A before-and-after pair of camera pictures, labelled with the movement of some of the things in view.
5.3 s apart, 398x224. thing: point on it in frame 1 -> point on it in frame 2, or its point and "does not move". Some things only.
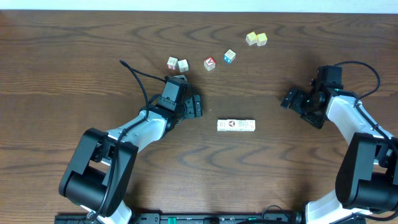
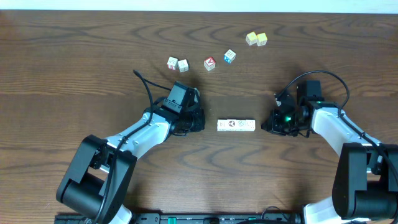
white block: [240, 125] does not move
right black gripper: [301, 95] -> [273, 124]
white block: [250, 125] does not move
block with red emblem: [231, 125] does not move
